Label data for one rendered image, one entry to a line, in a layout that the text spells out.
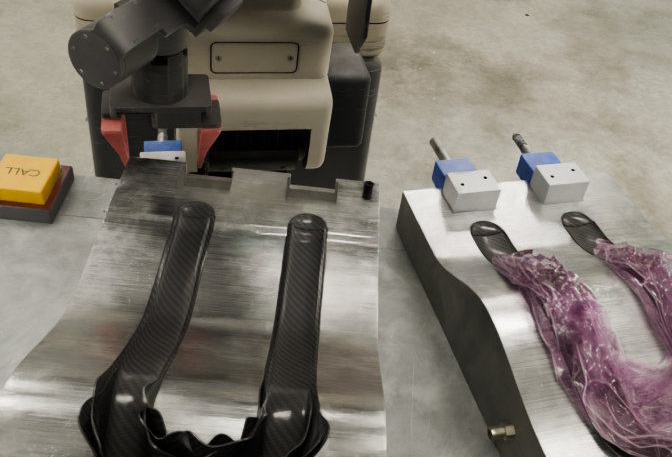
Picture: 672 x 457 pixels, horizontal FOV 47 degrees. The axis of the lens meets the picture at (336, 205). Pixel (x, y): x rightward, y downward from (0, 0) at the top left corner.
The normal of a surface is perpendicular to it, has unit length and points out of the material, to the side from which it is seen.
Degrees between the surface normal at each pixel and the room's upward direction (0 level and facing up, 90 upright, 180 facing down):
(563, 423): 9
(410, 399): 0
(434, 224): 0
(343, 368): 28
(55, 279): 0
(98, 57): 90
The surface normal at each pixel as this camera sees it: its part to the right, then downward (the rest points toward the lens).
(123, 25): 0.59, -0.36
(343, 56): 0.10, -0.76
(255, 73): 0.15, 0.75
